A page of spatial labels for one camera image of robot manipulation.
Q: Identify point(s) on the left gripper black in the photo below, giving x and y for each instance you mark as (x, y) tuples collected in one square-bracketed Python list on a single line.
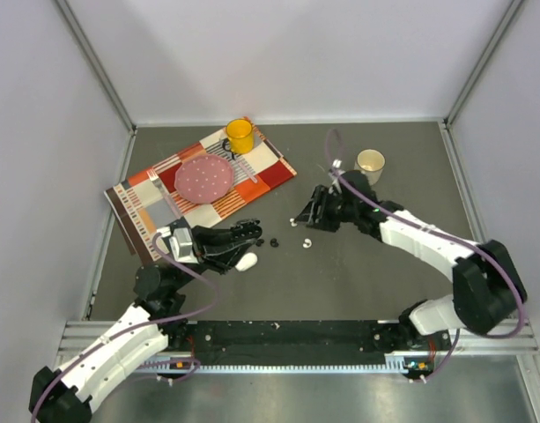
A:
[(212, 247)]

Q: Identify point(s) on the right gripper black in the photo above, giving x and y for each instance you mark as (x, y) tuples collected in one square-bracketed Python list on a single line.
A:
[(311, 215)]

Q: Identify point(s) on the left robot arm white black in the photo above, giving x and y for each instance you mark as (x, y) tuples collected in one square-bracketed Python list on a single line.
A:
[(74, 391)]

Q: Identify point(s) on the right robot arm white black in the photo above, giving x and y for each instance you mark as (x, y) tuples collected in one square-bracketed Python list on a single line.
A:
[(486, 287)]

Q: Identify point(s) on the white earbud charging case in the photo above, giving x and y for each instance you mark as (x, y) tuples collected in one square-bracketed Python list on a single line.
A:
[(248, 261)]

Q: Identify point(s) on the pink dotted plate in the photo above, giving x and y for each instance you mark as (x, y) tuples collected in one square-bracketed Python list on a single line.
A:
[(204, 179)]

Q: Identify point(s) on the cream enamel mug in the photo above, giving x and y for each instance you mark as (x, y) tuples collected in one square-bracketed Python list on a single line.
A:
[(370, 163)]

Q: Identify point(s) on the patterned orange placemat cloth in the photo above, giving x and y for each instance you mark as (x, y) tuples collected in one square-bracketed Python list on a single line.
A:
[(140, 210)]

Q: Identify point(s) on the yellow mug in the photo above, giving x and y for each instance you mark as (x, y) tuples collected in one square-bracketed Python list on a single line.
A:
[(238, 136)]

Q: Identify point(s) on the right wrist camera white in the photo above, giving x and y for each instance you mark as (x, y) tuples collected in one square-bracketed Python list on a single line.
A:
[(338, 169)]

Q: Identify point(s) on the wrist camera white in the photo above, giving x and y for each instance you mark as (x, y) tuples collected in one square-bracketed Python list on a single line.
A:
[(338, 169), (180, 243)]

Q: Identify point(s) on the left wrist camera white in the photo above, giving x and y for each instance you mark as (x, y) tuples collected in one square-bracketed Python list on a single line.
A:
[(180, 243)]

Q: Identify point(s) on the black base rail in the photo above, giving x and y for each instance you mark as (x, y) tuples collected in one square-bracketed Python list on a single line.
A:
[(294, 343)]

